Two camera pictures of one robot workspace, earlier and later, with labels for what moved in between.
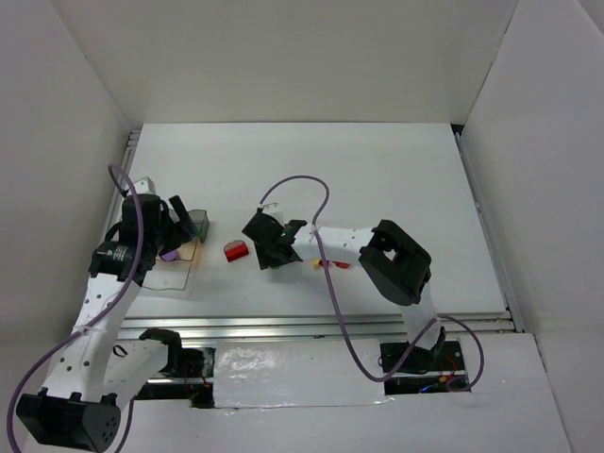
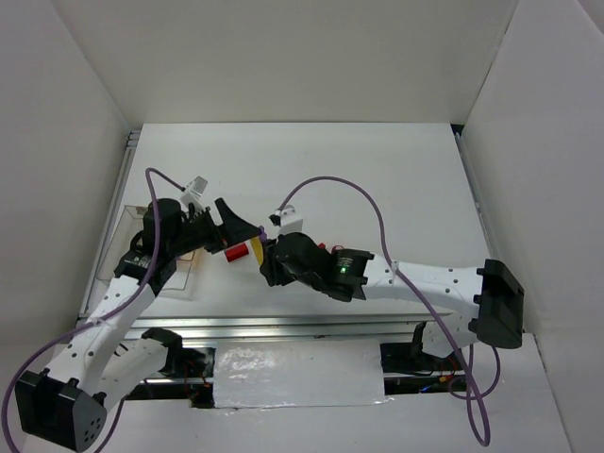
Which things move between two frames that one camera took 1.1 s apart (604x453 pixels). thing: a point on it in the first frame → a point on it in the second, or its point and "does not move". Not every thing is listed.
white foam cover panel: [296, 373] does not move
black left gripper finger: [184, 216] → [234, 229]
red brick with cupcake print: [236, 249] does not move
